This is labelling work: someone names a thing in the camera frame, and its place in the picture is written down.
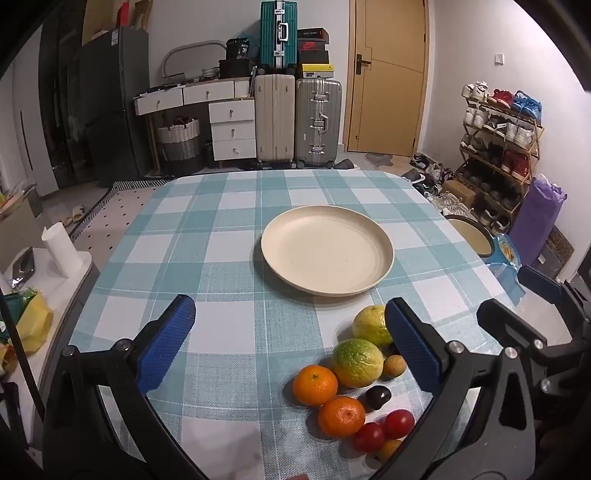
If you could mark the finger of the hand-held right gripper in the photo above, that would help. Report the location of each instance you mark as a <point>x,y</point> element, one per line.
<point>540,284</point>
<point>503,321</point>

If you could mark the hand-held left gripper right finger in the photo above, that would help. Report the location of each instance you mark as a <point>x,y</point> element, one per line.
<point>415,350</point>

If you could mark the black printed bag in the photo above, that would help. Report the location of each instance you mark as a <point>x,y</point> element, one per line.
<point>238,48</point>

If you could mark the wooden shoe rack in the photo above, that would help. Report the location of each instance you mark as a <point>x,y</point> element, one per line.
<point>535,127</point>

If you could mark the red cherry tomato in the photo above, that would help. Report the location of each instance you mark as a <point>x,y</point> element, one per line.
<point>369,437</point>
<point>399,423</point>

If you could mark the rows of sneakers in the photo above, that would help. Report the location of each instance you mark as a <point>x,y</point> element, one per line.
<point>515,161</point>

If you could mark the beige hard suitcase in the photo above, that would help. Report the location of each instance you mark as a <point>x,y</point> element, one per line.
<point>274,120</point>

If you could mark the white drawer cabinet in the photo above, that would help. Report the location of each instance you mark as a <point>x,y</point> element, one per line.
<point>232,131</point>

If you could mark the purple bag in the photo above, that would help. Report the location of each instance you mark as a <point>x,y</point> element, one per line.
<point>538,217</point>

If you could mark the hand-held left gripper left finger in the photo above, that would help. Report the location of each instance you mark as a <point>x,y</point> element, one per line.
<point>166,341</point>

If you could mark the small brown cardboard box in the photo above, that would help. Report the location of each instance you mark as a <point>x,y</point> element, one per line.
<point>459,191</point>

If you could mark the dark tall cabinet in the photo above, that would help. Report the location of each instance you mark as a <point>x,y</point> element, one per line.
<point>57,106</point>

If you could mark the dark grey refrigerator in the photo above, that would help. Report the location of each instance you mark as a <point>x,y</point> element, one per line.
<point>111,101</point>

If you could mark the black shoebox with red logo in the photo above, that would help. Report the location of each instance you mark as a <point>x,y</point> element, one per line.
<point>314,46</point>

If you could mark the orange mandarin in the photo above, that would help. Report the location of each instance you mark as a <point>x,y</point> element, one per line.
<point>315,385</point>
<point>341,417</point>

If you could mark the white side table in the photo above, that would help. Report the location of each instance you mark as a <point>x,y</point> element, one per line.
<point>69,295</point>

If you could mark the small brown round fruit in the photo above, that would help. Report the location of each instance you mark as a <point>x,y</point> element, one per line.
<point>395,367</point>

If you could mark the black storage box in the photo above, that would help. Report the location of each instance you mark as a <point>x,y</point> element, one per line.
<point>235,69</point>

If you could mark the silver hard suitcase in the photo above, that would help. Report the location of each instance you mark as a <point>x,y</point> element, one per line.
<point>318,122</point>

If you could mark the dark purple plum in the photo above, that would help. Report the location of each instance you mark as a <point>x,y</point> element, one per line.
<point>378,397</point>

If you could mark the wooden door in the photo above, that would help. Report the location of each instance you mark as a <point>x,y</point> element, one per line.
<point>385,92</point>

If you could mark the plain black shoebox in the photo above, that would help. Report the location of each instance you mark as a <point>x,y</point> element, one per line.
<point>314,34</point>

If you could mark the dark woven basket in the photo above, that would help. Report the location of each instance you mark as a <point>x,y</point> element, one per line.
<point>558,251</point>

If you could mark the grey door mat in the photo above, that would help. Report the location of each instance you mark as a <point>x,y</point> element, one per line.
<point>378,159</point>

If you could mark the white desk with drawers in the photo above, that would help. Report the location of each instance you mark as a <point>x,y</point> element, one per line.
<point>161,100</point>

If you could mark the grey white laundry basket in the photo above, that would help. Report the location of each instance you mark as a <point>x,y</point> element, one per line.
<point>179,141</point>

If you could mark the pile of loose shoes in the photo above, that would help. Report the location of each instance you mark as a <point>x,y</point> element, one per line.
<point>434,177</point>

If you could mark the teal checked tablecloth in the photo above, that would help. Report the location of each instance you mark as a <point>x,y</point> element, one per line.
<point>207,240</point>

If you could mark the blue snack bag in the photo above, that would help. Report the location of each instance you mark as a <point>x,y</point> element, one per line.
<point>505,270</point>

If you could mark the grey curved frame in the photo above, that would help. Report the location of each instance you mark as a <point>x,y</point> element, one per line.
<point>173,53</point>

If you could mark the white paper roll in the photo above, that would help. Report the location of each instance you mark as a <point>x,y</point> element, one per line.
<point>60,251</point>

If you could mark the white dotted rug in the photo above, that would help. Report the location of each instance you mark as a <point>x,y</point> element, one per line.
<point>120,207</point>

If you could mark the cream round plate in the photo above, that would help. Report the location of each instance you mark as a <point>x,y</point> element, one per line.
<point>328,249</point>

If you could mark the yellow plastic bag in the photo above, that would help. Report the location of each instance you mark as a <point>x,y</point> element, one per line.
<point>34,321</point>

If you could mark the beige bin with dark rim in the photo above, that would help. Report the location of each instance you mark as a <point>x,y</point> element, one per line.
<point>473,237</point>

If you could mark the dark slippers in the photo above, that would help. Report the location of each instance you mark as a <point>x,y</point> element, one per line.
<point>346,164</point>

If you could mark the yellow citrus fruit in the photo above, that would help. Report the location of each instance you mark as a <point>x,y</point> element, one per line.
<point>369,325</point>

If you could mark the beige sandals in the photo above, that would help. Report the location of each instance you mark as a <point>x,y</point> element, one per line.
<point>74,214</point>

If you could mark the small yellow-brown fruit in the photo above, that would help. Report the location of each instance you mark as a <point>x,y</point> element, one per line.
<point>390,450</point>

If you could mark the green citrus fruit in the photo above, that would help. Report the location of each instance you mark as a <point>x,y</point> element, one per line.
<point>355,362</point>

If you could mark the teal hard suitcase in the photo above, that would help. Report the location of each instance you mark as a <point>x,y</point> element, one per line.
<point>278,37</point>

